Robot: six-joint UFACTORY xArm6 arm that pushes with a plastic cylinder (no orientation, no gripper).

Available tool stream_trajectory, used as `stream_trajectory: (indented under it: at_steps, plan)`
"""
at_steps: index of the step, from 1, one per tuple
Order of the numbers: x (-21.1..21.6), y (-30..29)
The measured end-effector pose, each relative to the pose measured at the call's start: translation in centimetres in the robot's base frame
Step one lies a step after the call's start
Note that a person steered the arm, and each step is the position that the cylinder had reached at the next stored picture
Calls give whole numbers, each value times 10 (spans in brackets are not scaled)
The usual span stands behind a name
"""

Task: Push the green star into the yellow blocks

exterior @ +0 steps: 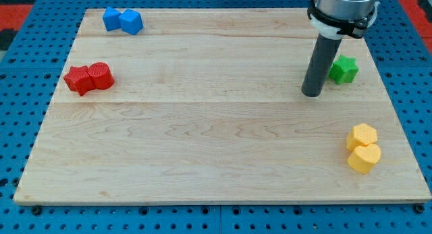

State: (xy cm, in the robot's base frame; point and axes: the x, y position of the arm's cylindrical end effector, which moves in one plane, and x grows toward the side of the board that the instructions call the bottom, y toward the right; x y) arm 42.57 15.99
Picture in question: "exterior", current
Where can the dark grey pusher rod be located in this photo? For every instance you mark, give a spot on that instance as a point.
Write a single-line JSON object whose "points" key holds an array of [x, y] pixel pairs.
{"points": [[320, 63]]}

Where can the green star block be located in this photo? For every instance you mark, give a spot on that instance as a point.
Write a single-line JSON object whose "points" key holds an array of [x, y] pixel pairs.
{"points": [[343, 70]]}

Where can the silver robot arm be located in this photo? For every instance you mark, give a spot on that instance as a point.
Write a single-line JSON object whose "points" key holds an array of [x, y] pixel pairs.
{"points": [[345, 9]]}

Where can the red star block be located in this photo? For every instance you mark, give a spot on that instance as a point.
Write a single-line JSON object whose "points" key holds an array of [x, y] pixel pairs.
{"points": [[78, 80]]}

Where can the wooden board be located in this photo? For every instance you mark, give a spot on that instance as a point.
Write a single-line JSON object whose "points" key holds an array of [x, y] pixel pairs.
{"points": [[207, 108]]}

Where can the red cylinder block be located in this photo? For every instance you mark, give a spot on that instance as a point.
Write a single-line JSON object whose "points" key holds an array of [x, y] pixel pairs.
{"points": [[100, 75]]}

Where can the blue cube block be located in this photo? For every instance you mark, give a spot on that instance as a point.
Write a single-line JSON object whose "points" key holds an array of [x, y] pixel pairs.
{"points": [[131, 21]]}

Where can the blue block left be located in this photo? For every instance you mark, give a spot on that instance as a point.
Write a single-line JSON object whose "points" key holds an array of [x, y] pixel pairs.
{"points": [[111, 19]]}

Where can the yellow hexagon block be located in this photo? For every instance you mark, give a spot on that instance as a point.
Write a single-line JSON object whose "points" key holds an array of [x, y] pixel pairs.
{"points": [[361, 135]]}

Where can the yellow heart block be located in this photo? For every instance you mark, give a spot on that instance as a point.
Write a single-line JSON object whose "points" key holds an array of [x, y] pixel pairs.
{"points": [[363, 158]]}

